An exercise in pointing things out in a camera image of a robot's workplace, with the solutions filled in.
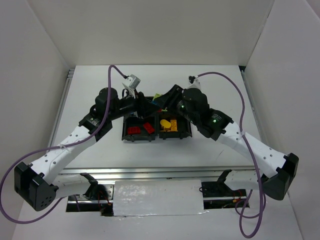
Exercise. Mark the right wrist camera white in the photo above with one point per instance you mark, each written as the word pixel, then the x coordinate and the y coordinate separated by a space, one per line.
pixel 194 83

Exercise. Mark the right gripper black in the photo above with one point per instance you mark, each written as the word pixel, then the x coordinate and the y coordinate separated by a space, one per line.
pixel 173 94

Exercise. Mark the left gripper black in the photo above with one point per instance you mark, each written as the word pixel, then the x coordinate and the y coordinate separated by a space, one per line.
pixel 141 104

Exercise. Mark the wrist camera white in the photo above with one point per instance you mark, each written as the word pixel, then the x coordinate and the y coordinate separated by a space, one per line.
pixel 131 82
pixel 194 83

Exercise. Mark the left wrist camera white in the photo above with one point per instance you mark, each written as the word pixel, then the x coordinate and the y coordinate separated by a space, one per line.
pixel 131 82

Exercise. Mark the white foil covered board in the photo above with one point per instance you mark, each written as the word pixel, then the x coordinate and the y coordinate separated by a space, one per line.
pixel 157 198

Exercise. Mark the aluminium frame rail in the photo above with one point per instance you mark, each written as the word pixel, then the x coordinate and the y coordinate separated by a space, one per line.
pixel 154 173

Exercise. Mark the red flower lego brick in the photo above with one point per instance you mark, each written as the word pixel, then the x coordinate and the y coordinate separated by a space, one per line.
pixel 134 130

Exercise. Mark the red teal green lego stack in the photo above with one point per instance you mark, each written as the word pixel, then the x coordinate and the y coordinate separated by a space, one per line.
pixel 158 100

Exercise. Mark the yellow rounded lego brick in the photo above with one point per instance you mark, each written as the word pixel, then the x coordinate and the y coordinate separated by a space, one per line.
pixel 165 125

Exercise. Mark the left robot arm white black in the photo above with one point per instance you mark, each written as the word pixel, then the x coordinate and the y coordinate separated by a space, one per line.
pixel 36 182

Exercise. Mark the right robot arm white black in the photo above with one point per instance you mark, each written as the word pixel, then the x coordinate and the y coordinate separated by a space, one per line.
pixel 276 169

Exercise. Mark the orange flat lego plate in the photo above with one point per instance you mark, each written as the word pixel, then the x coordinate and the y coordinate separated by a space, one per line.
pixel 174 126

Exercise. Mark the black four compartment tray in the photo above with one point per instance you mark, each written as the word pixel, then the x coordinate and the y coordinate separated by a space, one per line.
pixel 183 127

